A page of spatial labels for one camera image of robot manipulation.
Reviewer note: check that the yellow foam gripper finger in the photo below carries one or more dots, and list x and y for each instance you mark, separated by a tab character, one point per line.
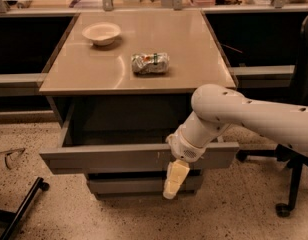
177	172

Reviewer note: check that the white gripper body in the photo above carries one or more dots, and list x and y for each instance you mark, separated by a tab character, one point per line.
183	149

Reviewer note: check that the grey top drawer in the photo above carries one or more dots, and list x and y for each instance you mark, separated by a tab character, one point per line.
115	133

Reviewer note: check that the grey drawer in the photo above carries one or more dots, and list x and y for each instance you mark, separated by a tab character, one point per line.
126	185
115	133

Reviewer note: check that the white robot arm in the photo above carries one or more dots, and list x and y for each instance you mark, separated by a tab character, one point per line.
214	109

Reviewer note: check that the grey bottom drawer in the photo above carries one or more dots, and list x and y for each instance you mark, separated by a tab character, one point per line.
126	185

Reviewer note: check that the grey drawer cabinet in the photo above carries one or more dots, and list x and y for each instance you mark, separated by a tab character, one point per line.
84	69

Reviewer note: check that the crushed silver green can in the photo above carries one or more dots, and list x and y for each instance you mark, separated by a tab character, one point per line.
154	63

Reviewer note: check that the black office chair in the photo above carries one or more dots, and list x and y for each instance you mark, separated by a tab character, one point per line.
293	141

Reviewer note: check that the white paper bowl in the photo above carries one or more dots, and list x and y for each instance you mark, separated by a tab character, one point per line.
102	33

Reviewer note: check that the black chair base leg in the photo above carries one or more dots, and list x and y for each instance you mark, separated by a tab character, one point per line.
11	219

